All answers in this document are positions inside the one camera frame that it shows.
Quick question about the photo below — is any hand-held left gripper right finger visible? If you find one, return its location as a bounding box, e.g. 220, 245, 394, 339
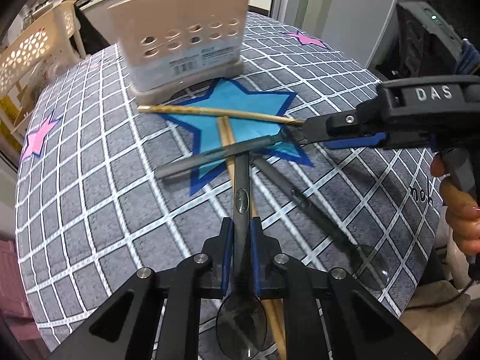
251, 217, 436, 360

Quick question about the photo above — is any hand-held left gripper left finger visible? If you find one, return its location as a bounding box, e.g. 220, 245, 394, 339
49, 217, 235, 360

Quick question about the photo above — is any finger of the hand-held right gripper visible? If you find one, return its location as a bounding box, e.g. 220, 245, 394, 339
299, 108, 384, 145
322, 133, 388, 151

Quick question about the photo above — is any dark-handled clear spoon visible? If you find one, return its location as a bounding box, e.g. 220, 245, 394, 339
154, 129, 301, 181
252, 157, 391, 291
217, 151, 270, 360

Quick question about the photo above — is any beige plastic utensil holder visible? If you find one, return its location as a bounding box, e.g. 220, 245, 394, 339
108, 0, 251, 106

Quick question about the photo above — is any person's right hand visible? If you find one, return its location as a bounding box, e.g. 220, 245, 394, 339
429, 155, 480, 255

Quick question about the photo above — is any dark grey appliance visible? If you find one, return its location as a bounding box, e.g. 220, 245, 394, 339
395, 2, 466, 79

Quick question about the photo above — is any beige cloth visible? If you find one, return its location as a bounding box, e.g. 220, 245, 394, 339
401, 281, 473, 346

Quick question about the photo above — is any beige flower-cutout trolley rack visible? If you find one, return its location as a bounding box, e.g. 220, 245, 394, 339
0, 0, 86, 136

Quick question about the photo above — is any black cable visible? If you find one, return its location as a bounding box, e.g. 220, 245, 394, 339
407, 270, 480, 310

